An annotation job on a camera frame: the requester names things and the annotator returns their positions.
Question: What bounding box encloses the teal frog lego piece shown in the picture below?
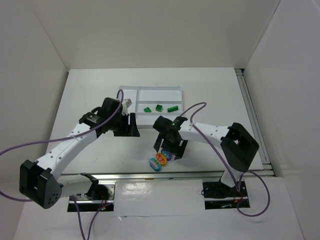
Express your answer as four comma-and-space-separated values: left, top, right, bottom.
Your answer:
149, 158, 162, 172

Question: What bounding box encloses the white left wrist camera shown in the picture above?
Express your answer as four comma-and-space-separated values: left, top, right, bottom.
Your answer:
121, 98, 132, 115

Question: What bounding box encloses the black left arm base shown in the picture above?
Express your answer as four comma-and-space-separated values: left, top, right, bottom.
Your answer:
75, 180, 116, 213

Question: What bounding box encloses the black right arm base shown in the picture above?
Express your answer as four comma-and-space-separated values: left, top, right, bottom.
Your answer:
200, 181, 250, 210

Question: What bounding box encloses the green square lego brick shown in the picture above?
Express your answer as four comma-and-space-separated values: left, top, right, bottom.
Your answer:
155, 104, 163, 112

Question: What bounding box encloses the aluminium right side rail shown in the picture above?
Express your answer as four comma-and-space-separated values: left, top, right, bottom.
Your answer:
234, 68, 274, 177

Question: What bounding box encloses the aluminium table edge rail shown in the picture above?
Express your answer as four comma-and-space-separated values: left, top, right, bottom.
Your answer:
59, 170, 276, 183

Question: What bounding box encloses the white divided plastic tray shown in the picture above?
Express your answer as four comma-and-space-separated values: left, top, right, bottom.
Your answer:
119, 85, 184, 129

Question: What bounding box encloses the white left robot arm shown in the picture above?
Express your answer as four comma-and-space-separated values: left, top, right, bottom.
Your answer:
19, 97, 140, 209

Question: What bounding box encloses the purple flower lego piece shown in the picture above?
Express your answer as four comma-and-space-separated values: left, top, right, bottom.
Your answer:
161, 148, 173, 161

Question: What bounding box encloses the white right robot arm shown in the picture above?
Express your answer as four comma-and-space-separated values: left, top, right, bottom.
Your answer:
152, 116, 260, 189

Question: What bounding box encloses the green sloped lego brick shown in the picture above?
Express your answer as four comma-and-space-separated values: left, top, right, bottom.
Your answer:
143, 107, 152, 113

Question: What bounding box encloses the yellow butterfly lego piece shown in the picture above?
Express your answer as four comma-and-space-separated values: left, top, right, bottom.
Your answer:
155, 153, 167, 166

